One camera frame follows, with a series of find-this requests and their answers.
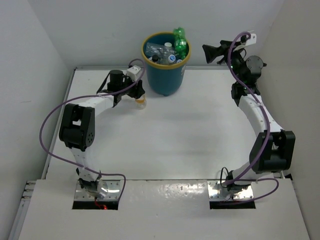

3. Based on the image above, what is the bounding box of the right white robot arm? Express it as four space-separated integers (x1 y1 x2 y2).
202 40 296 192

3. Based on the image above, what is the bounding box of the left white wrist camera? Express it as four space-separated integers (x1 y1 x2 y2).
126 65 142 82

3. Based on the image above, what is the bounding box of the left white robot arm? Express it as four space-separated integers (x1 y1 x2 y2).
59 65 146 197

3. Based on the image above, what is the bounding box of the bottle with blue label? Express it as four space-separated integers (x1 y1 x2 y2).
167 54 177 65

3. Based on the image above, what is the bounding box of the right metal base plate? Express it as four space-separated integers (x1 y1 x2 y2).
207 180 254 203

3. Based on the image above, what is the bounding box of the square clear bottle white cap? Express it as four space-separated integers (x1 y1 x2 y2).
163 42 174 59

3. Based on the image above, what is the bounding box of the small bottle yellow cap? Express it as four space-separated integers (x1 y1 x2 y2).
135 95 147 110

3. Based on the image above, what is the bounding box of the green plastic bottle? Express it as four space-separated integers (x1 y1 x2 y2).
173 27 189 60

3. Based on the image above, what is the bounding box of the metal base plate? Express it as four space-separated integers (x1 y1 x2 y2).
73 179 121 202
207 180 254 203

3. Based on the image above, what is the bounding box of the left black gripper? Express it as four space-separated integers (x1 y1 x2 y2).
118 73 145 99

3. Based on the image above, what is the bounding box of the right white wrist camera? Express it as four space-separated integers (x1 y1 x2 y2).
235 33 257 50

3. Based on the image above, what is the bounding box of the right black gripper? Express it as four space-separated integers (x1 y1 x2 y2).
203 40 245 83

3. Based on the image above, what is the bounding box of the small bottle black cap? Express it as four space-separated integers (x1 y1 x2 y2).
149 54 160 64

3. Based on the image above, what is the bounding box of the blue bin yellow rim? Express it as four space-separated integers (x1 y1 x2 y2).
141 31 191 96

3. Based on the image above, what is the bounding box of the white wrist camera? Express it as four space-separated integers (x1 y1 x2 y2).
126 65 142 82
235 33 257 50

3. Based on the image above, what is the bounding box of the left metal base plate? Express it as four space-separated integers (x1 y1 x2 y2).
73 179 121 202

